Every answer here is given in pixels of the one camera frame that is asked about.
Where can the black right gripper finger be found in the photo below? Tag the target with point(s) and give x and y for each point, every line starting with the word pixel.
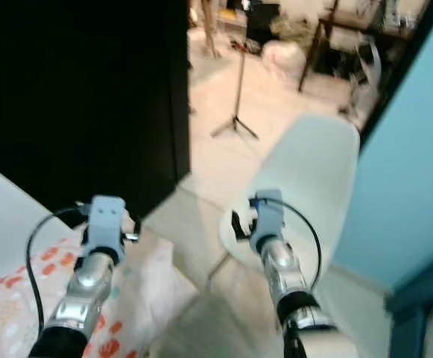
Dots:
pixel 238 225

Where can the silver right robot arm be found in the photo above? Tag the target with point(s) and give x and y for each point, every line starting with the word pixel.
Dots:
pixel 287 272

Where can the pink floral pattern pillow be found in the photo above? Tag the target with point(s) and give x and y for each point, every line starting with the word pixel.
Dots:
pixel 15 313

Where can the black tripod stand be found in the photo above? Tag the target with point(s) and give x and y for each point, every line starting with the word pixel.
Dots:
pixel 239 89

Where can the black wardrobe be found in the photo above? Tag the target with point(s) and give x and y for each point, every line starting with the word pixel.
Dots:
pixel 82 89

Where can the white bag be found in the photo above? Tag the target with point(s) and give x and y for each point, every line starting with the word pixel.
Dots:
pixel 283 58

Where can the dark wooden table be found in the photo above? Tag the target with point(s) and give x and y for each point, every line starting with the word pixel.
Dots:
pixel 308 67

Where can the brown wooden stand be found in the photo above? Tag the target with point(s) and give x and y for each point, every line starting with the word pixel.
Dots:
pixel 209 28

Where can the black square object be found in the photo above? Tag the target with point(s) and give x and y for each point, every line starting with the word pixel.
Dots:
pixel 262 24

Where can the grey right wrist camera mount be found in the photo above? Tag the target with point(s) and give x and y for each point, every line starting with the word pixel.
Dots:
pixel 268 220

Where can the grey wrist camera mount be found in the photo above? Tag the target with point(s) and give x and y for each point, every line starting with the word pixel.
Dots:
pixel 108 220
pixel 268 220

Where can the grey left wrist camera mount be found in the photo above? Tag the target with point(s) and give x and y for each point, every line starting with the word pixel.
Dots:
pixel 108 220

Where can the silver curved metal frame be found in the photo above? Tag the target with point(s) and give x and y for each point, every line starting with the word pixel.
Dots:
pixel 375 63

